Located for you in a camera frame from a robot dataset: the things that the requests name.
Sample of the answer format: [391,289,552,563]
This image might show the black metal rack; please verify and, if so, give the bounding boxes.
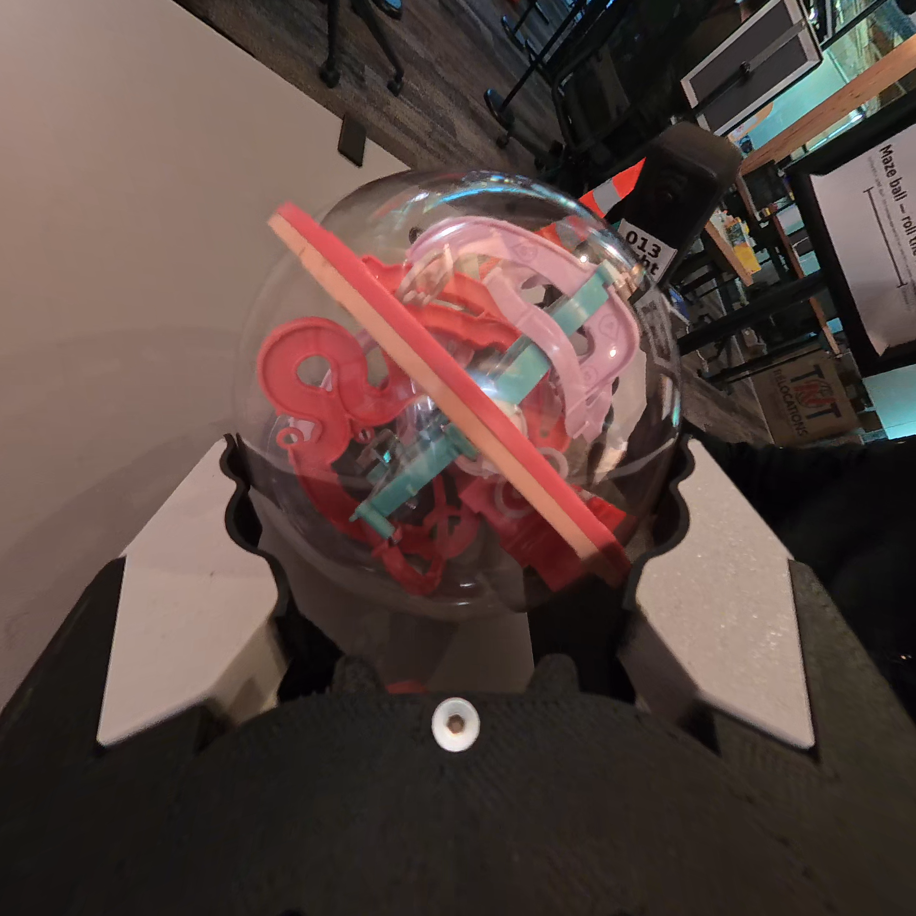
[483,0,648,169]

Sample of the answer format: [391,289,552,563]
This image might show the clear maze ball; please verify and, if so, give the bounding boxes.
[236,168,686,621]

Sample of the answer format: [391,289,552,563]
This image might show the black desk bracket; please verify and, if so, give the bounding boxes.
[336,114,370,170]

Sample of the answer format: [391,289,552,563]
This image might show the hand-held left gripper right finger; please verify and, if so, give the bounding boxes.
[619,431,818,750]

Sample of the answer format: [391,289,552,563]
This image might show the black office chair base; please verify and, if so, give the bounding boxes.
[317,0,406,95]

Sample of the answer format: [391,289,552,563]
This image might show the orange safety cone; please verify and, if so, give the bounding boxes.
[572,157,646,224]

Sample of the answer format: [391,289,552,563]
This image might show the white paper instruction sheet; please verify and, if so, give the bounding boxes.
[809,142,916,353]

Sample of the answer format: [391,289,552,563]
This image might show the printed cardboard box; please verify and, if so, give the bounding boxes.
[746,354,861,449]

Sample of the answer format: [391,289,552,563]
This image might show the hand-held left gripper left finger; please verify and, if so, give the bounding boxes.
[96,431,292,750]

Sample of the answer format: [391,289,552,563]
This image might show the grey drawer cabinet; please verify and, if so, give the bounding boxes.
[678,0,825,135]

